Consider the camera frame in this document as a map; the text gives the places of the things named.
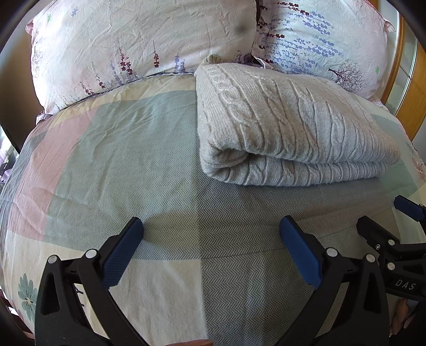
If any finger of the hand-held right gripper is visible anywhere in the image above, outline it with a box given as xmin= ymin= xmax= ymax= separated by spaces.
xmin=356 ymin=216 xmax=400 ymax=255
xmin=394 ymin=195 xmax=426 ymax=222

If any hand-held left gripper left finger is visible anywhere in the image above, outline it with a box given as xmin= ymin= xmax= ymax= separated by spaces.
xmin=35 ymin=217 xmax=157 ymax=346

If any wooden glass-panel cabinet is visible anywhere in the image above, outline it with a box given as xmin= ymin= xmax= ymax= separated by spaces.
xmin=381 ymin=13 xmax=426 ymax=142

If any person's right hand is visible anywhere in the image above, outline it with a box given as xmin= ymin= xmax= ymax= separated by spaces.
xmin=392 ymin=298 xmax=416 ymax=337

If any lavender print pillow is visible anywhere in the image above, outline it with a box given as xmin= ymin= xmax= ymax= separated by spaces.
xmin=250 ymin=0 xmax=395 ymax=102

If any pastel checkered blanket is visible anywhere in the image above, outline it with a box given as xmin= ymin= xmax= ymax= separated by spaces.
xmin=0 ymin=71 xmax=426 ymax=346

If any grey cable-knit sweater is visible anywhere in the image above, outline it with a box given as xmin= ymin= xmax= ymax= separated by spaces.
xmin=195 ymin=63 xmax=402 ymax=186

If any pink floral pillow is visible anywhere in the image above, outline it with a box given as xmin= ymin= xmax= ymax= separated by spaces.
xmin=26 ymin=0 xmax=258 ymax=115

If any beige cloth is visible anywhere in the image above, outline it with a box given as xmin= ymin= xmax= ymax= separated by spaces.
xmin=200 ymin=55 xmax=232 ymax=68

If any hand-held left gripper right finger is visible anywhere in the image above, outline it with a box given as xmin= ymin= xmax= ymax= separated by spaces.
xmin=266 ymin=216 xmax=391 ymax=346

